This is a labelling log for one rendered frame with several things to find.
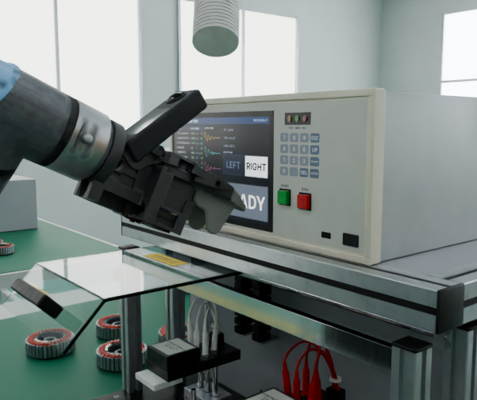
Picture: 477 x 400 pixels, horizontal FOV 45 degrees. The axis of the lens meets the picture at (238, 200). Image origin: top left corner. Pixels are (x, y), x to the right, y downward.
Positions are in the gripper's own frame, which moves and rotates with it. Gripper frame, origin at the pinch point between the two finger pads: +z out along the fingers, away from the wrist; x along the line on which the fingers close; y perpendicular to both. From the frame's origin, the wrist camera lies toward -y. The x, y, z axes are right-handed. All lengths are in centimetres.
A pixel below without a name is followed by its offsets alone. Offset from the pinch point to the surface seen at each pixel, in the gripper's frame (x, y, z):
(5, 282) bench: -154, 36, 34
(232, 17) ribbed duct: -102, -75, 51
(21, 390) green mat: -57, 44, 9
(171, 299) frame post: -38.4, 16.6, 23.2
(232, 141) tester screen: -11.6, -9.8, 4.4
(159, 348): -21.1, 23.6, 12.1
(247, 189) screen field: -8.2, -3.6, 7.4
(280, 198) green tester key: -0.4, -2.9, 7.1
